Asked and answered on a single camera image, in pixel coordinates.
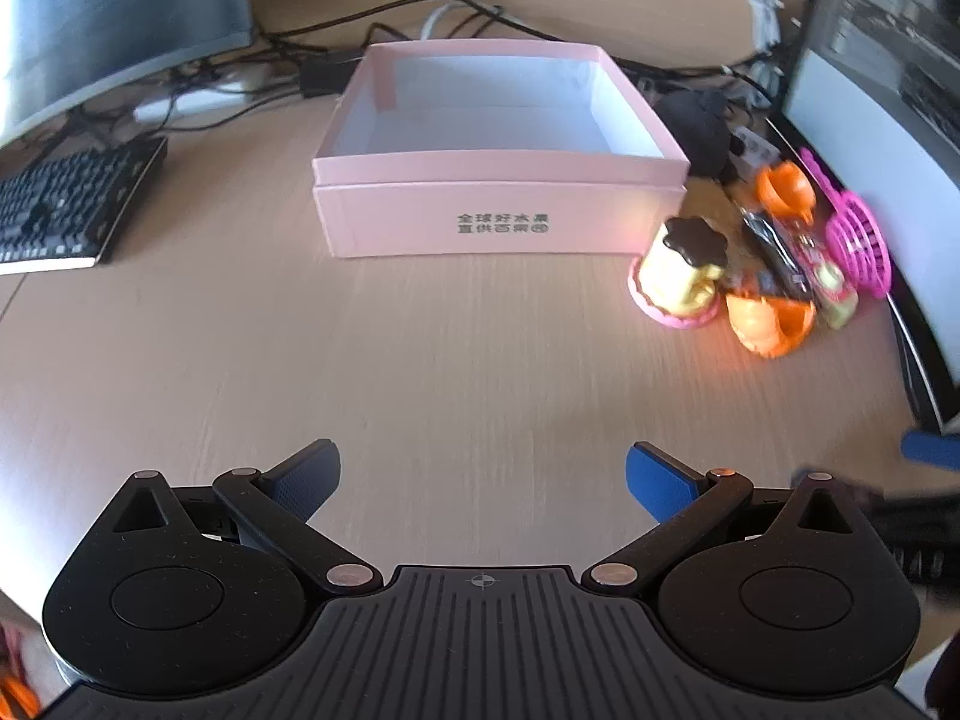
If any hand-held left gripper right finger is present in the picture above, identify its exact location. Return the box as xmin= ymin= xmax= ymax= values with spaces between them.
xmin=589 ymin=441 xmax=863 ymax=597

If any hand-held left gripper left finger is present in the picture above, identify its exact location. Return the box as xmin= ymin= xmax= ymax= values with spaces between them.
xmin=105 ymin=439 xmax=380 ymax=593

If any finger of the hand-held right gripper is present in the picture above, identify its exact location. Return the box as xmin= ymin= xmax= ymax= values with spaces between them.
xmin=900 ymin=427 xmax=960 ymax=470
xmin=832 ymin=476 xmax=960 ymax=533

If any pale yellow toy block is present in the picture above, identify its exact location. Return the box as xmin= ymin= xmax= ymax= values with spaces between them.
xmin=806 ymin=240 xmax=860 ymax=331

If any orange toy croissant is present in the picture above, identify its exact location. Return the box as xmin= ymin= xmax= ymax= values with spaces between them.
xmin=724 ymin=291 xmax=817 ymax=357

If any yellow pudding toy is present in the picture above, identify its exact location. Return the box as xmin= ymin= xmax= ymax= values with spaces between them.
xmin=628 ymin=216 xmax=730 ymax=327

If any pink toy strainer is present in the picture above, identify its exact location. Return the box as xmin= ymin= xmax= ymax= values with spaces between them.
xmin=799 ymin=148 xmax=895 ymax=297

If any black plastic-wrapped roll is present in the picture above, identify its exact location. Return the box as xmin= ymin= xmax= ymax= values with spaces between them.
xmin=739 ymin=210 xmax=815 ymax=293

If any pink cardboard box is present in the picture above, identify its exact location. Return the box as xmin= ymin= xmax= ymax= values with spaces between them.
xmin=311 ymin=41 xmax=692 ymax=260

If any orange toy cup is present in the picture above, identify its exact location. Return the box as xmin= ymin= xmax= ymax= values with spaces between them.
xmin=754 ymin=163 xmax=818 ymax=222

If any black plush toy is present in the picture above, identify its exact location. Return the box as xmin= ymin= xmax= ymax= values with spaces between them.
xmin=656 ymin=88 xmax=740 ymax=181

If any grey usb hub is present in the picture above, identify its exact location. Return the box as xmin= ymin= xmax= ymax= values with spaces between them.
xmin=731 ymin=127 xmax=781 ymax=173

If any black keyboard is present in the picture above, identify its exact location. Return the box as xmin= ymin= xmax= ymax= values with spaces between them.
xmin=0 ymin=136 xmax=170 ymax=276

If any glass-sided computer case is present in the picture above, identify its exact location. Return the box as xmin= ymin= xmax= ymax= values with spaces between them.
xmin=765 ymin=0 xmax=960 ymax=436

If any white power strip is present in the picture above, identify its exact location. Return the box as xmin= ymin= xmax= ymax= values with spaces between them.
xmin=133 ymin=67 xmax=271 ymax=121

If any black power adapter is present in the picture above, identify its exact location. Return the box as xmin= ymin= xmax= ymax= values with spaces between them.
xmin=300 ymin=51 xmax=368 ymax=100

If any curved computer monitor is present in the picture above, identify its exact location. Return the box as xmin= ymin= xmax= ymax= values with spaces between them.
xmin=0 ymin=0 xmax=256 ymax=151

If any black cable tangle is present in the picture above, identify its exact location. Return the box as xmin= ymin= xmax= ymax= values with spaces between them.
xmin=169 ymin=0 xmax=571 ymax=136

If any white coiled cable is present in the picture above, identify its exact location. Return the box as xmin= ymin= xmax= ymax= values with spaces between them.
xmin=724 ymin=0 xmax=785 ymax=102

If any grey cable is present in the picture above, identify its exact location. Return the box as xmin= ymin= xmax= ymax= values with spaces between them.
xmin=424 ymin=4 xmax=526 ymax=42

